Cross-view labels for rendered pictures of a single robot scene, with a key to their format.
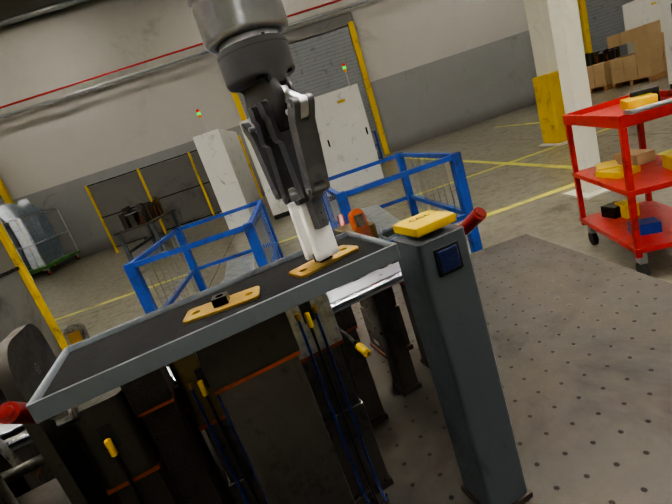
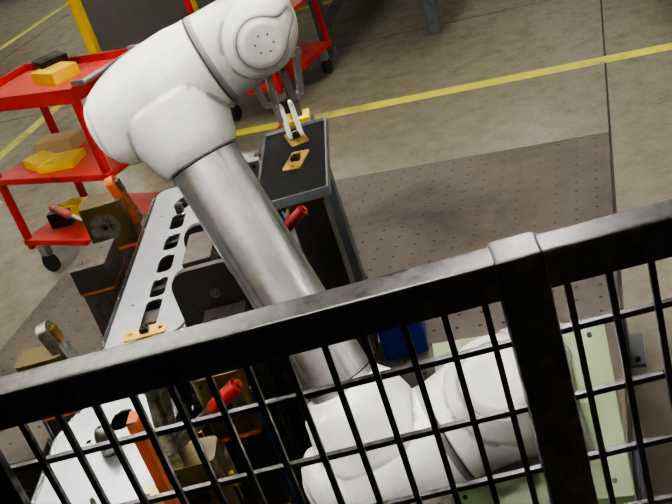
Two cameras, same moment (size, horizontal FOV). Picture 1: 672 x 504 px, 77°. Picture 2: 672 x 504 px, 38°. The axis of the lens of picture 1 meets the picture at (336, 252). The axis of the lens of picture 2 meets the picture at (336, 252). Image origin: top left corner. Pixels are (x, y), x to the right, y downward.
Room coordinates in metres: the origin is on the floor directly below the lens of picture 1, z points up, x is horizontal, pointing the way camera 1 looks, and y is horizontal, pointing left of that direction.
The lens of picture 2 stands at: (-0.30, 1.74, 1.83)
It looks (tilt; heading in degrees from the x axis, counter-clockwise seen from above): 27 degrees down; 294
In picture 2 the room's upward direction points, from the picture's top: 18 degrees counter-clockwise
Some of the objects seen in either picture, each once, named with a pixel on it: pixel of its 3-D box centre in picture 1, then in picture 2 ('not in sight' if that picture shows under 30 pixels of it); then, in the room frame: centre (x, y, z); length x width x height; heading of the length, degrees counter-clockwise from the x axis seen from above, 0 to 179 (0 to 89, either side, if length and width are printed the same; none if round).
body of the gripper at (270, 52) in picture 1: (265, 89); not in sight; (0.48, 0.02, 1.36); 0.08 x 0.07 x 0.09; 31
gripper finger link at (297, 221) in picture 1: (308, 228); (285, 121); (0.49, 0.02, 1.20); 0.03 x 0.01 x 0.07; 121
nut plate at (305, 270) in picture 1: (322, 256); (295, 135); (0.48, 0.02, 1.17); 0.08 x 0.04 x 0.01; 121
